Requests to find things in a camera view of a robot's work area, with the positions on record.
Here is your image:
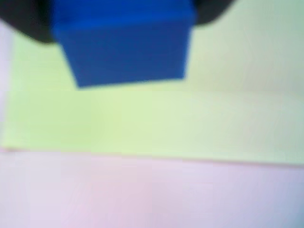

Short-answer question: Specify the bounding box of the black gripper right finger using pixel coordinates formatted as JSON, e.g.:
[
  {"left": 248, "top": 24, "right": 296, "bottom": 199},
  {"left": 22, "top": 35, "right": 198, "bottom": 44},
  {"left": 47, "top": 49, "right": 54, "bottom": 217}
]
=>
[{"left": 192, "top": 0, "right": 236, "bottom": 27}]

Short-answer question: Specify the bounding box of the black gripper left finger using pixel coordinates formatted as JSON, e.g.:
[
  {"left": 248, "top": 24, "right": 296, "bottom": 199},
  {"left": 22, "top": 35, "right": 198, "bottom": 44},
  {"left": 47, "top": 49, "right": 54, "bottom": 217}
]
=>
[{"left": 0, "top": 0, "right": 57, "bottom": 45}]

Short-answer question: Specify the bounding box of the small blue cube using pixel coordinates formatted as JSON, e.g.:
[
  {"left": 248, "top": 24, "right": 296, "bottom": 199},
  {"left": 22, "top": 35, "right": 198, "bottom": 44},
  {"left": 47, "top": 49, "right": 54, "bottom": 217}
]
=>
[{"left": 50, "top": 0, "right": 197, "bottom": 89}]

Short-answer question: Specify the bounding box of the green paper square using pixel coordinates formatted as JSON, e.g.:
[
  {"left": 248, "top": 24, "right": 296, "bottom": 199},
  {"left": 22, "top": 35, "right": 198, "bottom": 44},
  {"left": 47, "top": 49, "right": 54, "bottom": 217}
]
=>
[{"left": 0, "top": 0, "right": 304, "bottom": 169}]

